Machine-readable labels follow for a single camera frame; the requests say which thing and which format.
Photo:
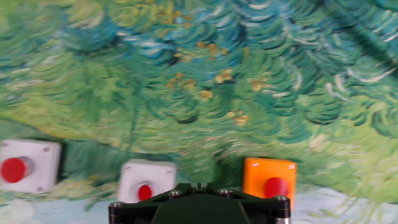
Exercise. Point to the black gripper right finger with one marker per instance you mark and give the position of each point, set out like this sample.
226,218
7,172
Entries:
267,211

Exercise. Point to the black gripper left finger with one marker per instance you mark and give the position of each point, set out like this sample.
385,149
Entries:
133,211

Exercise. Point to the orange box red mushroom button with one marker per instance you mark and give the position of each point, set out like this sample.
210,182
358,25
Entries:
258,174

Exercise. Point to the grey box small red button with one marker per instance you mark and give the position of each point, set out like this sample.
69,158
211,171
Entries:
149,172

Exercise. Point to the white black-based box red button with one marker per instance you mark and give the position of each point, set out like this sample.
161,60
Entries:
43,174

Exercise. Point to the painted landscape tablecloth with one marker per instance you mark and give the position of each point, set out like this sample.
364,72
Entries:
186,93

